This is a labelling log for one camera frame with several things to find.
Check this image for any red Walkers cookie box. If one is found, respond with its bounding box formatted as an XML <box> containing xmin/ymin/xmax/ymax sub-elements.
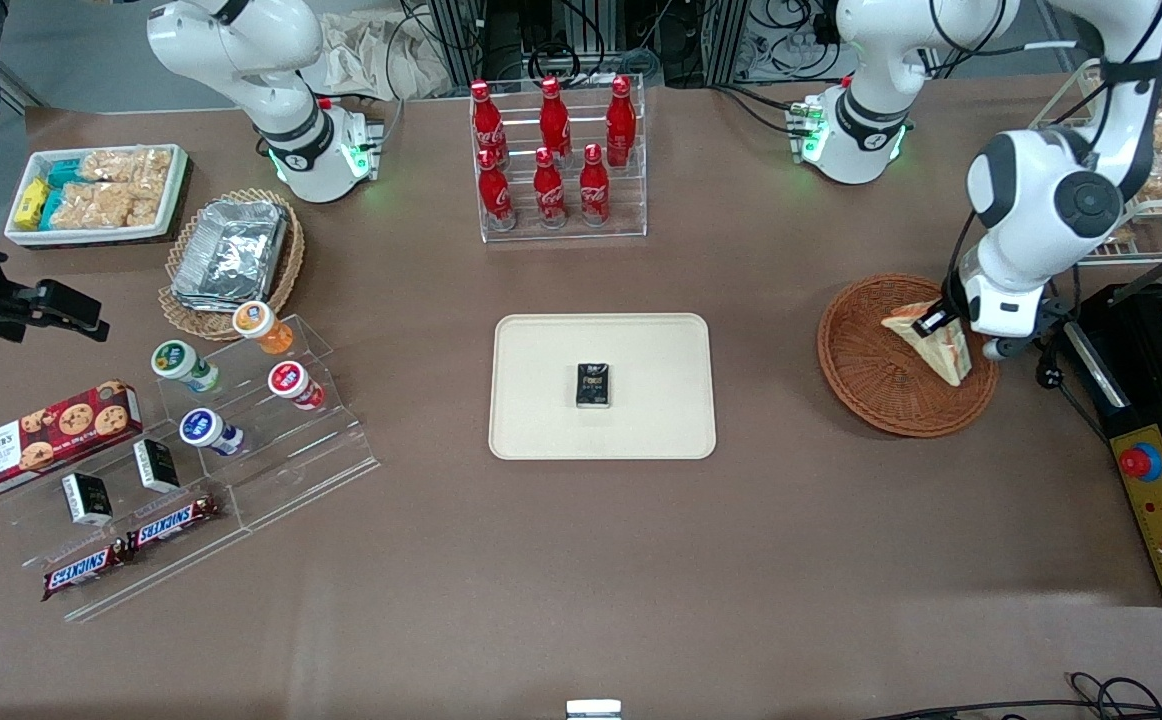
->
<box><xmin>0</xmin><ymin>380</ymin><xmax>144</xmax><ymax>503</ymax></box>

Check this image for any yellow snack packet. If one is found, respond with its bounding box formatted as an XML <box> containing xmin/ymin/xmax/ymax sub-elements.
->
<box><xmin>13</xmin><ymin>178</ymin><xmax>51</xmax><ymax>230</ymax></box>

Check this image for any orange lid yogurt cup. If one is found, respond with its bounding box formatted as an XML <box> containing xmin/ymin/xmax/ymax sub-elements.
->
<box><xmin>232</xmin><ymin>301</ymin><xmax>295</xmax><ymax>357</ymax></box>

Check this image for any cream plastic tray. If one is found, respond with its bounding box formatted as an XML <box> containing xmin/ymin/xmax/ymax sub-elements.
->
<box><xmin>488</xmin><ymin>313</ymin><xmax>718</xmax><ymax>461</ymax></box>

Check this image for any beige crumpled cloth bag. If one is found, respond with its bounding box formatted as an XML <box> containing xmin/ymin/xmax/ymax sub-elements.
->
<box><xmin>321</xmin><ymin>10</ymin><xmax>454</xmax><ymax>101</ymax></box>

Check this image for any small black printed box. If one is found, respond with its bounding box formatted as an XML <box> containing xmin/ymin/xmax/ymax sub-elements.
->
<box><xmin>133</xmin><ymin>439</ymin><xmax>181</xmax><ymax>495</ymax></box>
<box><xmin>575</xmin><ymin>362</ymin><xmax>613</xmax><ymax>412</ymax></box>
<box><xmin>61</xmin><ymin>473</ymin><xmax>114</xmax><ymax>528</ymax></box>

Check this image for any green lid yogurt cup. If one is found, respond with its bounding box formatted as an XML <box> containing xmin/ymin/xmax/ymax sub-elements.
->
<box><xmin>151</xmin><ymin>340</ymin><xmax>221</xmax><ymax>394</ymax></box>

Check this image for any clear acrylic stepped stand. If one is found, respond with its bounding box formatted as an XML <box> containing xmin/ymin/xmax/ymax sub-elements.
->
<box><xmin>0</xmin><ymin>440</ymin><xmax>248</xmax><ymax>623</ymax></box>
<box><xmin>156</xmin><ymin>315</ymin><xmax>380</xmax><ymax>532</ymax></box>

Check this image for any black countertop appliance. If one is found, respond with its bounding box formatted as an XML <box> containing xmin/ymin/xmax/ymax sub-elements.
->
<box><xmin>1063</xmin><ymin>282</ymin><xmax>1162</xmax><ymax>453</ymax></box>

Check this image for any triangle sandwich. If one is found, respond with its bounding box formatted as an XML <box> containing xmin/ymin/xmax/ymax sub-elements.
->
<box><xmin>881</xmin><ymin>300</ymin><xmax>973</xmax><ymax>388</ymax></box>

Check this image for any red cola bottle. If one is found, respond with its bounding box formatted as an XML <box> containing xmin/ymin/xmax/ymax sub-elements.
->
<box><xmin>469</xmin><ymin>80</ymin><xmax>508</xmax><ymax>167</ymax></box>
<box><xmin>477</xmin><ymin>148</ymin><xmax>518</xmax><ymax>232</ymax></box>
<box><xmin>538</xmin><ymin>76</ymin><xmax>573</xmax><ymax>161</ymax></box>
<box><xmin>532</xmin><ymin>146</ymin><xmax>569</xmax><ymax>230</ymax></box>
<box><xmin>578</xmin><ymin>143</ymin><xmax>611</xmax><ymax>227</ymax></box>
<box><xmin>605</xmin><ymin>75</ymin><xmax>638</xmax><ymax>167</ymax></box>

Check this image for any red lid yogurt cup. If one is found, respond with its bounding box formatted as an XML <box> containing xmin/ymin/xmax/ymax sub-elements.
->
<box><xmin>268</xmin><ymin>361</ymin><xmax>326</xmax><ymax>412</ymax></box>

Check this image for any aluminium equipment frame with cables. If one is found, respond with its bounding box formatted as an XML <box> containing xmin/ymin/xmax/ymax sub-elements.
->
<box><xmin>401</xmin><ymin>0</ymin><xmax>842</xmax><ymax>93</ymax></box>

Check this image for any tan wicker basket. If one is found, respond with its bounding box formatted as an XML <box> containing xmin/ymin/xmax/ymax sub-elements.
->
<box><xmin>158</xmin><ymin>188</ymin><xmax>306</xmax><ymax>343</ymax></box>

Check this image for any blue lid yogurt cup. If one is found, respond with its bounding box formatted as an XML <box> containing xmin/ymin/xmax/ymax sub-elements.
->
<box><xmin>179</xmin><ymin>408</ymin><xmax>245</xmax><ymax>458</ymax></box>

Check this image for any clear acrylic bottle rack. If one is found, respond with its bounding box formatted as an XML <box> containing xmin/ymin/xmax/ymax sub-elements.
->
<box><xmin>468</xmin><ymin>72</ymin><xmax>649</xmax><ymax>244</ymax></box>

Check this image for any aluminium foil container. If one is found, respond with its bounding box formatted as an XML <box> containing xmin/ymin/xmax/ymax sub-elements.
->
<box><xmin>171</xmin><ymin>198</ymin><xmax>290</xmax><ymax>310</ymax></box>

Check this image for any Snickers chocolate bar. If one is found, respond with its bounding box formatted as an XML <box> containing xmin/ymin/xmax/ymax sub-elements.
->
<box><xmin>41</xmin><ymin>540</ymin><xmax>133</xmax><ymax>602</ymax></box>
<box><xmin>126</xmin><ymin>493</ymin><xmax>223</xmax><ymax>553</ymax></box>

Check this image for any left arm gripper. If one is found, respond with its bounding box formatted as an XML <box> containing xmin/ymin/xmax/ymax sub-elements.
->
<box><xmin>914</xmin><ymin>268</ymin><xmax>1048</xmax><ymax>339</ymax></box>

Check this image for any black power cable with plug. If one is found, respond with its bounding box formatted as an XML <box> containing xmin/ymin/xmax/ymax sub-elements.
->
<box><xmin>1034</xmin><ymin>300</ymin><xmax>1114</xmax><ymax>446</ymax></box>

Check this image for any white rectangular snack bin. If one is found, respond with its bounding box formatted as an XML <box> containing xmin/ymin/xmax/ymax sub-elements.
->
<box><xmin>3</xmin><ymin>143</ymin><xmax>191</xmax><ymax>248</ymax></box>

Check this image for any black floor cable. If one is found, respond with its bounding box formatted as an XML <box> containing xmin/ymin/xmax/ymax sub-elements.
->
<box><xmin>866</xmin><ymin>672</ymin><xmax>1162</xmax><ymax>720</ymax></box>

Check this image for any brown round wicker basket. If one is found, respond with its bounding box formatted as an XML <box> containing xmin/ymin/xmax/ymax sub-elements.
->
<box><xmin>817</xmin><ymin>274</ymin><xmax>1000</xmax><ymax>439</ymax></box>

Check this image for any silver metal handle bar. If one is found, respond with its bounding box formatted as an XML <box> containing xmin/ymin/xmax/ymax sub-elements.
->
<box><xmin>1063</xmin><ymin>322</ymin><xmax>1130</xmax><ymax>413</ymax></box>

